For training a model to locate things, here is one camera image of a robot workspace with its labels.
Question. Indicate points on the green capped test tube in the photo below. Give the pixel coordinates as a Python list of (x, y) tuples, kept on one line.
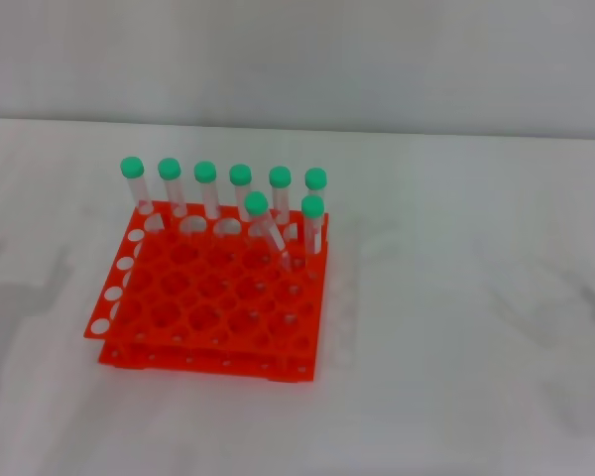
[(257, 204), (316, 178), (279, 177), (169, 169), (312, 213), (204, 171), (132, 167), (240, 174)]

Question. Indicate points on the orange test tube rack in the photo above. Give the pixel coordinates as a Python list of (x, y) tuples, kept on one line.
[(218, 297)]

